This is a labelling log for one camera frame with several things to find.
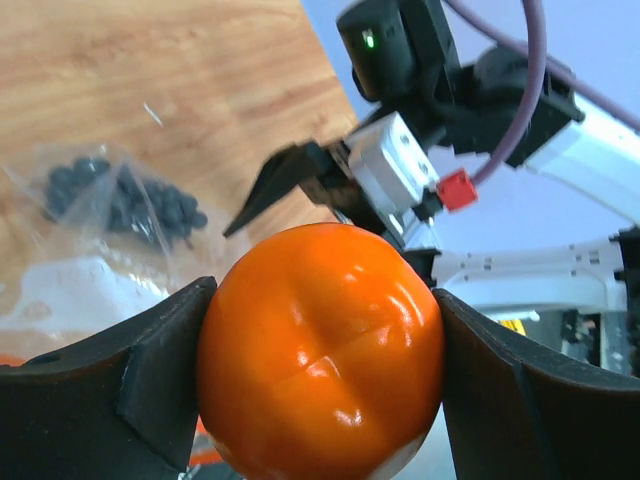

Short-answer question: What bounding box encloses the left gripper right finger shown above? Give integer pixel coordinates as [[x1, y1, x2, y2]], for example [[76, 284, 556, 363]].
[[433, 289, 639, 479]]

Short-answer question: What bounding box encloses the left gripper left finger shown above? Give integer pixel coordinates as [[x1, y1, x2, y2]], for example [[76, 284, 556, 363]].
[[1, 277, 217, 479]]

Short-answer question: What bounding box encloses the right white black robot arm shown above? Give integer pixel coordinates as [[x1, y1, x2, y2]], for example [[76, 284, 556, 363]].
[[226, 1, 639, 318]]

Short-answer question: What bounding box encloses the dark blueberry cluster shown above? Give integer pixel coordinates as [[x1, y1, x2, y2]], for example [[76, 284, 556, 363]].
[[45, 156, 208, 249]]

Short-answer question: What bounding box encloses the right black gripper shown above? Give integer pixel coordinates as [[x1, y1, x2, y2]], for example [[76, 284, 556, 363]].
[[223, 141, 404, 248]]

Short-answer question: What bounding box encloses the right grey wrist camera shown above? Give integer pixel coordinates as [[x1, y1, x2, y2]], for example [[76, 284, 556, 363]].
[[344, 112, 440, 242]]

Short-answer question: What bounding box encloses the orange fake orange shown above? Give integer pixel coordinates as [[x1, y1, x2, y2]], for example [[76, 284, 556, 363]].
[[196, 223, 445, 479]]

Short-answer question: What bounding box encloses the clear zip bag orange seal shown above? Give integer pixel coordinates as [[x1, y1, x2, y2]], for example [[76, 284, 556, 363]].
[[1, 145, 243, 368]]

